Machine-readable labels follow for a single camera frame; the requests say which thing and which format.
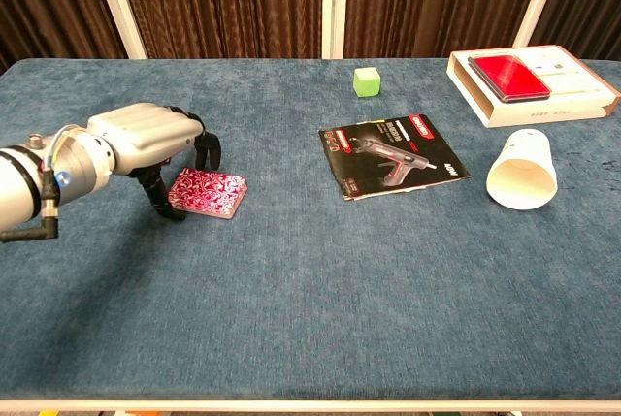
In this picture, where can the white cardboard box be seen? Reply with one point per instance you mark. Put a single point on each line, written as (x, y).
(575, 84)

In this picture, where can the red phone case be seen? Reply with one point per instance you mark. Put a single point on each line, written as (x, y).
(509, 77)

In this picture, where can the black glue gun booklet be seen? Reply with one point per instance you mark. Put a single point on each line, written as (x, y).
(388, 159)

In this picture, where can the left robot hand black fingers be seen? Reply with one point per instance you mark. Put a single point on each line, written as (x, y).
(145, 132)

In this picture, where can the green cube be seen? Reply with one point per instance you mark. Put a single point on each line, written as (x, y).
(366, 82)

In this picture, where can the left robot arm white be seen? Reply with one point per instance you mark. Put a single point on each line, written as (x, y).
(73, 169)

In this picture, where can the white paper cup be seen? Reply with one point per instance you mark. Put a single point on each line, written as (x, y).
(521, 183)

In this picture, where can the blue table cloth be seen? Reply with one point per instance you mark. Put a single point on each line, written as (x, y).
(310, 265)

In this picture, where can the red patterned playing card pile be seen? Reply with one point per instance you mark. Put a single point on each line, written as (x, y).
(208, 191)

